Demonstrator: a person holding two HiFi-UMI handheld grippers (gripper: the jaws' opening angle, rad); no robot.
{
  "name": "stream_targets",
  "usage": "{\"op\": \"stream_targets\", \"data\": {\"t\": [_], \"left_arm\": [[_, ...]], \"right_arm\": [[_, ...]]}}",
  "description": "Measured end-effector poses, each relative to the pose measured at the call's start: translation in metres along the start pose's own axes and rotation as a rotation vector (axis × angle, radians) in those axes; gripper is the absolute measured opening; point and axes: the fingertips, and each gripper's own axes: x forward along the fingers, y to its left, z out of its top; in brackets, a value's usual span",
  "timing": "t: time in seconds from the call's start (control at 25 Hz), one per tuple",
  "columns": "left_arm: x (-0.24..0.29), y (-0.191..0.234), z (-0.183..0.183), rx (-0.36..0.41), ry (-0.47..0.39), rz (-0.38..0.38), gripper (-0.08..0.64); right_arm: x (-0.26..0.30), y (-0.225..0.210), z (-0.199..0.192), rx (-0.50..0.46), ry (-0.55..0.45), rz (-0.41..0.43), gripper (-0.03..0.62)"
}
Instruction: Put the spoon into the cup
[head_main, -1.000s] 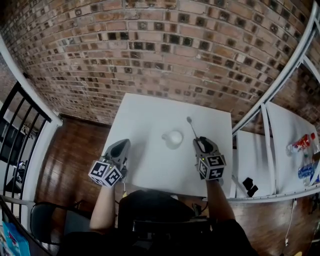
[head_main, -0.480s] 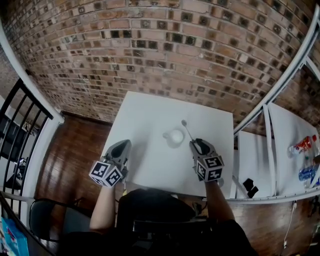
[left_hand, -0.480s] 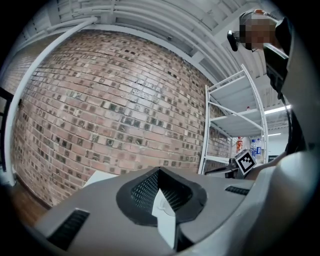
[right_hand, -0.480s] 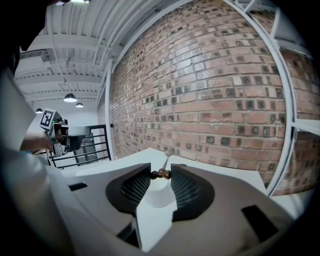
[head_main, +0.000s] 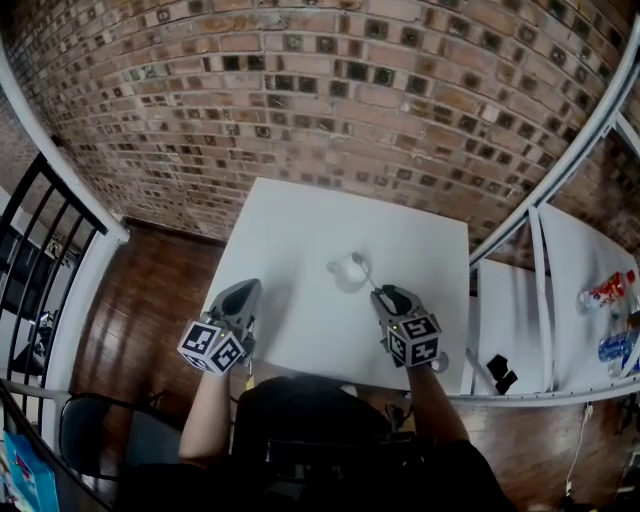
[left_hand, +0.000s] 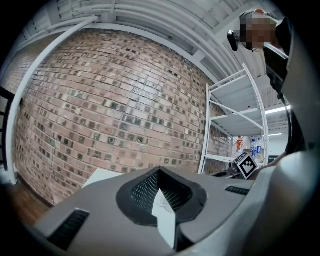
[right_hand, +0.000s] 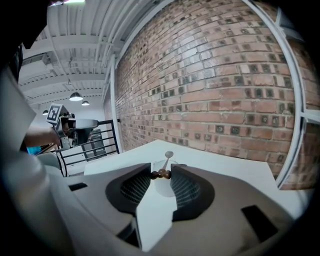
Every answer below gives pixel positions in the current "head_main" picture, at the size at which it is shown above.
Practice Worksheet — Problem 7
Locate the blue label plastic bottle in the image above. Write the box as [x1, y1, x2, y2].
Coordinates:
[597, 327, 640, 379]

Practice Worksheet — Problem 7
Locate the black chair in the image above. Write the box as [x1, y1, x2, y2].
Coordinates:
[58, 390, 187, 482]

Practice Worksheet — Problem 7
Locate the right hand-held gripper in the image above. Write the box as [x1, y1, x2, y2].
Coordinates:
[369, 283, 451, 374]

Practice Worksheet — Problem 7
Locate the white curved metal post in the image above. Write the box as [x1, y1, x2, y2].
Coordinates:
[0, 44, 131, 451]

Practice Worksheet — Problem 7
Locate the blue bag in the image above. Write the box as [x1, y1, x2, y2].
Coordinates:
[1, 431, 61, 512]

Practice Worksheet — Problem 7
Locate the white cable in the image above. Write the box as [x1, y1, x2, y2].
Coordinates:
[564, 402, 596, 497]

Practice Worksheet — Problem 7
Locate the person's left forearm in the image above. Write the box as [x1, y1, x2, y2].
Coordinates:
[177, 368, 234, 467]

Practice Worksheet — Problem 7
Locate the red label plastic bottle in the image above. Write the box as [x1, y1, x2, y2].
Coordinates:
[576, 268, 639, 315]

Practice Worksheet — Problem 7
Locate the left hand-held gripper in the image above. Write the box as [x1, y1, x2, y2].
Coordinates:
[177, 277, 263, 375]

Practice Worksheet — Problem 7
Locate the black metal railing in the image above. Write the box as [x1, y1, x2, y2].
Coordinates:
[0, 151, 110, 397]

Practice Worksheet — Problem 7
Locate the white cup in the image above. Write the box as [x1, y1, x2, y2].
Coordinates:
[325, 252, 374, 294]

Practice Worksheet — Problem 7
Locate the metal spoon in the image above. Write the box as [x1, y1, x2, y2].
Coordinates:
[351, 251, 382, 293]

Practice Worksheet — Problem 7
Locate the person's right forearm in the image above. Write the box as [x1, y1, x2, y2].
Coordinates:
[406, 362, 471, 444]

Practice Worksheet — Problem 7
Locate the person's black clothed body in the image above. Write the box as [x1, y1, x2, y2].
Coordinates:
[113, 374, 522, 512]

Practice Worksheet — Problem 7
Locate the small black device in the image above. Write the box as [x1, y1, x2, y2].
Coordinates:
[485, 353, 519, 395]

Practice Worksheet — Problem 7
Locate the white metal frame with struts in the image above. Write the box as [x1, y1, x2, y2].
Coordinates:
[466, 14, 640, 409]

